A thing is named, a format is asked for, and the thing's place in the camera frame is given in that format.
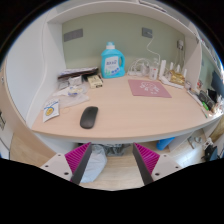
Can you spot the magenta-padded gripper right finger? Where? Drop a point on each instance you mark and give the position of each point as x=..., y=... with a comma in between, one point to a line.
x=148, y=158

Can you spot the black computer monitor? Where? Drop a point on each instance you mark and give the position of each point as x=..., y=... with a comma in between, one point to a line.
x=217, y=83

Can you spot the white power strip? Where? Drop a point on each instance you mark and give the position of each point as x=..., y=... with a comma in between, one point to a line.
x=134, y=72

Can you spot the stack of books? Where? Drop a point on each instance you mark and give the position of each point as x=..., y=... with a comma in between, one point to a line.
x=76, y=72

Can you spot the pink printed mouse pad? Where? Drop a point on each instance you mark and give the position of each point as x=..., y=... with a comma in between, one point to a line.
x=149, y=88

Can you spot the wall socket with plugs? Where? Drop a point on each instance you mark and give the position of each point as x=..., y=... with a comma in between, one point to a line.
x=180, y=44

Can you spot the grey plastic bag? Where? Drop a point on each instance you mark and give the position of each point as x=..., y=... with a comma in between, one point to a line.
x=96, y=163

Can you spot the white plastic cup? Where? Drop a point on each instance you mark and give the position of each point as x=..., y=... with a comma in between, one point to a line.
x=153, y=72

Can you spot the black computer mouse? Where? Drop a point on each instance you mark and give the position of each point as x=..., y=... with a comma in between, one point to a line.
x=89, y=117

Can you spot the clear plastic bags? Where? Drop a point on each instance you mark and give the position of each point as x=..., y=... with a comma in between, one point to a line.
x=75, y=95

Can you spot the small yellow box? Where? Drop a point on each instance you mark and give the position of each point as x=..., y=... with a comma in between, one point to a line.
x=95, y=82

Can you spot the black zip pouch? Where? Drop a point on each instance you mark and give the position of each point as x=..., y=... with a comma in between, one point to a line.
x=206, y=96

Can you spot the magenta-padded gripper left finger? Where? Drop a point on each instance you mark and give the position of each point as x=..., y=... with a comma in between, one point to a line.
x=77, y=157

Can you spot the white router with antennas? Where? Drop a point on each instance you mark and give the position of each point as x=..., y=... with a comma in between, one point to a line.
x=163, y=75

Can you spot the blue detergent bottle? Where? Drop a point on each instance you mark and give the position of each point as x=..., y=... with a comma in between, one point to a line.
x=112, y=63

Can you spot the blue bin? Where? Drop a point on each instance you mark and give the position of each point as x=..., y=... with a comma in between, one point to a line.
x=165, y=143

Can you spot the white packet with yellow logo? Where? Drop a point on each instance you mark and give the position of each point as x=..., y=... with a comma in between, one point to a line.
x=50, y=110

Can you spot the gold foil snack bag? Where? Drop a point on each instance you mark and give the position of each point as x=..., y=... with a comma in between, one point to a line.
x=177, y=77

